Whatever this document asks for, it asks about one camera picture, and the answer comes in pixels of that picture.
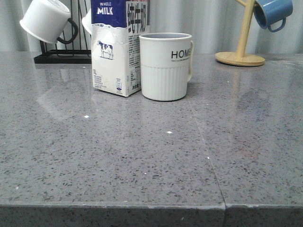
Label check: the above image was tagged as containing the left white hanging mug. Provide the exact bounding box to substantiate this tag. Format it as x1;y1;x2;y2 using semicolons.
19;0;79;44

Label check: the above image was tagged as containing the blue hanging mug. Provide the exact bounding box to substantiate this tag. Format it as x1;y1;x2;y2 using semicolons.
253;0;293;33

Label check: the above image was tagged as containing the white hanging mug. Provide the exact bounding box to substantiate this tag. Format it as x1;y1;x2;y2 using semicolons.
81;10;92;34
19;0;79;44

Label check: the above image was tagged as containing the right white hanging mug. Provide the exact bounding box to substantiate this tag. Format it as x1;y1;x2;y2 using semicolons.
81;10;92;34

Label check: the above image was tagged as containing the wooden mug tree stand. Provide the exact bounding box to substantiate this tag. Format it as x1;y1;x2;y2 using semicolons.
215;0;265;67

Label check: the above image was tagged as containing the white ribbed HOME cup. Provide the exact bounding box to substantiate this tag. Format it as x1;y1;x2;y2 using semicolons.
139;33;194;101

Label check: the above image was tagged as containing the black wire mug rack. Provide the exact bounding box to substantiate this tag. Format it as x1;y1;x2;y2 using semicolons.
34;0;91;64

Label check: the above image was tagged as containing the white blue milk carton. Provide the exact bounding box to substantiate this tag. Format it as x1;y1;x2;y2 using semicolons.
91;0;151;97

